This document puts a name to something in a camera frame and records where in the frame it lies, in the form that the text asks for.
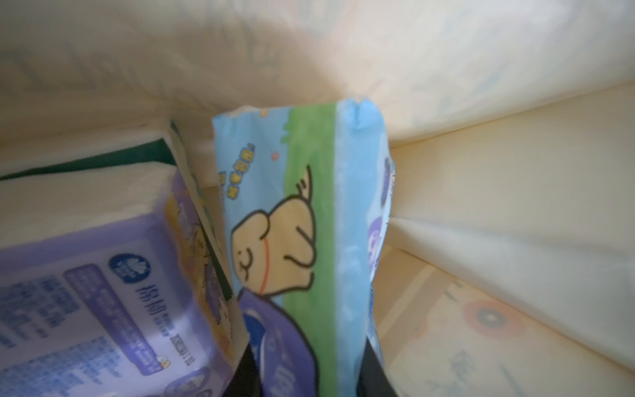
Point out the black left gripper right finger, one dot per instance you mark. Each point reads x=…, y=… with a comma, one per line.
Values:
x=373, y=382

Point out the purple tissue pack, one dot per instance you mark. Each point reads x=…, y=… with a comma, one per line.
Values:
x=108, y=287

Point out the cream floral canvas bag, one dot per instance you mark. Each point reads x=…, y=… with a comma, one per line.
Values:
x=508, y=266

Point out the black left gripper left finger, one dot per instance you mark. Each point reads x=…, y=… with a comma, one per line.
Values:
x=246, y=379

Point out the green white tissue pack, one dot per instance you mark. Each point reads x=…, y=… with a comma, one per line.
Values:
x=124, y=159

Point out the light blue tissue pack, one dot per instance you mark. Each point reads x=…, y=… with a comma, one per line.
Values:
x=307, y=194

